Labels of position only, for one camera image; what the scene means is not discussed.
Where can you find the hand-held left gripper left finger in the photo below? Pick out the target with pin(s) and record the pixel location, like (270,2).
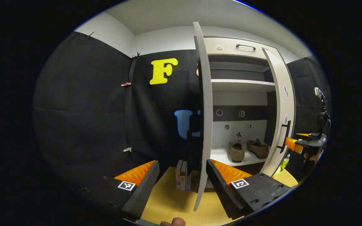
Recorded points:
(143,191)

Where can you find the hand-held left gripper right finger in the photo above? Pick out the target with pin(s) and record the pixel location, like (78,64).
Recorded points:
(218,188)

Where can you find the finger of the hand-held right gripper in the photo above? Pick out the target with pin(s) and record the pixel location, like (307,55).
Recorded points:
(309,136)
(298,145)

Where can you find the brown fuzzy shoe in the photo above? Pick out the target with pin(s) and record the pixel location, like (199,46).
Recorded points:
(236,152)
(258,149)

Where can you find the white cabinet door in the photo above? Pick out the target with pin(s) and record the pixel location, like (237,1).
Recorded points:
(281,103)
(206,110)

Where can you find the white shoe cabinet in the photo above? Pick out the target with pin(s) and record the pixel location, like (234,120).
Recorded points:
(240,97)

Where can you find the white cabinet shelf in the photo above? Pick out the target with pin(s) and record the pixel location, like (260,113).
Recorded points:
(220,157)
(240,84)

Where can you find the white cabinet drawer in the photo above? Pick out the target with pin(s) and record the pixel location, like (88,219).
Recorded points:
(231,51)

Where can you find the yellow-green plastic bottle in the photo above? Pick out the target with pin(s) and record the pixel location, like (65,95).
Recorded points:
(283,164)

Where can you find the brown book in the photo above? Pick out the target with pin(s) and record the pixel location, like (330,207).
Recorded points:
(195,180)

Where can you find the dark spine book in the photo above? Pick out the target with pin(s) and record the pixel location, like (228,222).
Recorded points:
(184,177)

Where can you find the silver cloth clip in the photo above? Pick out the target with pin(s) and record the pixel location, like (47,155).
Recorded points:
(127,149)

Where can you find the copper cloth clip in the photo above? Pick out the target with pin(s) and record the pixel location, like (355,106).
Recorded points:
(126,84)

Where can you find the black cloth clip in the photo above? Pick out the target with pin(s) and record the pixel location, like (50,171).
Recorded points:
(136,55)

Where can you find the long ceiling light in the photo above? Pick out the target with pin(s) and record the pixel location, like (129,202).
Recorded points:
(247,5)

